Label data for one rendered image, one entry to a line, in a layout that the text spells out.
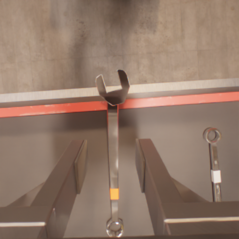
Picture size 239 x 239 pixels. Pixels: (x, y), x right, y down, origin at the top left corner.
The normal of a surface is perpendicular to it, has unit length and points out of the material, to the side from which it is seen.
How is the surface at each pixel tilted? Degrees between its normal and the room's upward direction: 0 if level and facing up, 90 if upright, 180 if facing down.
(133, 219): 0
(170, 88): 14
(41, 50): 0
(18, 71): 0
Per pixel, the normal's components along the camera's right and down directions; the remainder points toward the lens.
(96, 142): 0.02, 0.06
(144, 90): 0.00, -0.18
